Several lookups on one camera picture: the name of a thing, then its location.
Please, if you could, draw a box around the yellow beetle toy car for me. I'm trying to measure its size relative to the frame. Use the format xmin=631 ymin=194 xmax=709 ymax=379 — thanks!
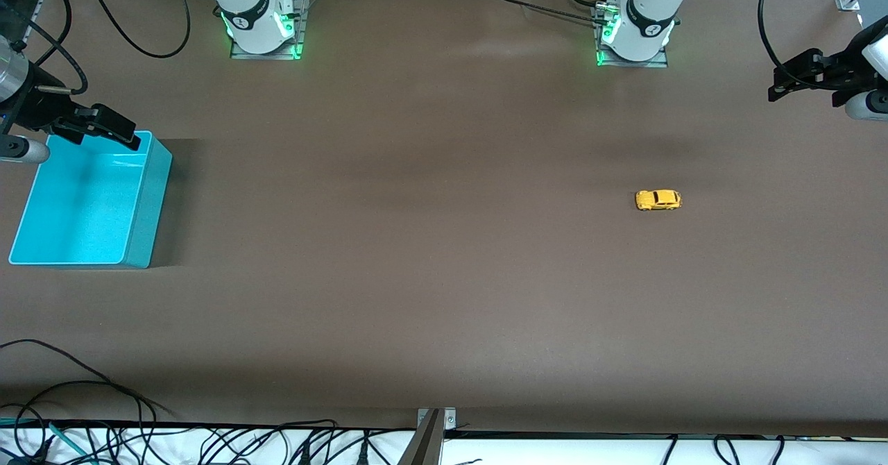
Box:
xmin=635 ymin=189 xmax=683 ymax=212

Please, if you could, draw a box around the turquoise plastic bin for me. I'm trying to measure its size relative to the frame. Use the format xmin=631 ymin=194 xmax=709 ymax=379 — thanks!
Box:
xmin=8 ymin=130 xmax=173 ymax=269

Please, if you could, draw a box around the brown table cover sheet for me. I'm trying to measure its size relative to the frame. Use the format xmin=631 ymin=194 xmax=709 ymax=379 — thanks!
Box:
xmin=0 ymin=0 xmax=888 ymax=438

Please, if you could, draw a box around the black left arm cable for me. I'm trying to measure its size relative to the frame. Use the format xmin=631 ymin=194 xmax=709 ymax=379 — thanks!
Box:
xmin=758 ymin=0 xmax=830 ymax=92

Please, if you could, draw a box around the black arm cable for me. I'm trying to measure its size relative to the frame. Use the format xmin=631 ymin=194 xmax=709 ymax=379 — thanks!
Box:
xmin=0 ymin=0 xmax=191 ymax=96
xmin=758 ymin=0 xmax=830 ymax=92

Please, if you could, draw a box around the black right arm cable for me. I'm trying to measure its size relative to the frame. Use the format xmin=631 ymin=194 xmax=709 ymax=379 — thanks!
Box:
xmin=0 ymin=0 xmax=191 ymax=96

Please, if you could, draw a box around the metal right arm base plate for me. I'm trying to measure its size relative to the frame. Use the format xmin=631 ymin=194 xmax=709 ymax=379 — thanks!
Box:
xmin=229 ymin=0 xmax=311 ymax=60

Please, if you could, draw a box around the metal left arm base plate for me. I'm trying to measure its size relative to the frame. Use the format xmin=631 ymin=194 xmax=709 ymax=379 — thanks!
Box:
xmin=593 ymin=3 xmax=670 ymax=69

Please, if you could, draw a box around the long black floor cable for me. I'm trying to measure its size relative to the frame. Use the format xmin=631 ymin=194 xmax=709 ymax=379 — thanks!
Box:
xmin=0 ymin=339 xmax=176 ymax=419

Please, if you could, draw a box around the black base supply cable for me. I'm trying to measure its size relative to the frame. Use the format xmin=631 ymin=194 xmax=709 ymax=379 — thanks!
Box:
xmin=496 ymin=0 xmax=615 ymax=27

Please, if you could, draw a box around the teal cable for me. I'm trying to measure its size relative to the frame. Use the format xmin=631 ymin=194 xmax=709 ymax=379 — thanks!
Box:
xmin=0 ymin=416 xmax=94 ymax=465

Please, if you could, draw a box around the black cable tangle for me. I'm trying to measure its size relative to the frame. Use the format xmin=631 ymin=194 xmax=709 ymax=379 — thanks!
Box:
xmin=0 ymin=380 xmax=417 ymax=465

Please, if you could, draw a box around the grey metal stand post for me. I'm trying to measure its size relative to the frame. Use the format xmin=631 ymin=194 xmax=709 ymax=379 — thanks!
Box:
xmin=397 ymin=409 xmax=445 ymax=465

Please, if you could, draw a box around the metal table edge bracket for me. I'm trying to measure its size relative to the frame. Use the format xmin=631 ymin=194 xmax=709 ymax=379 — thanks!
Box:
xmin=416 ymin=407 xmax=457 ymax=430

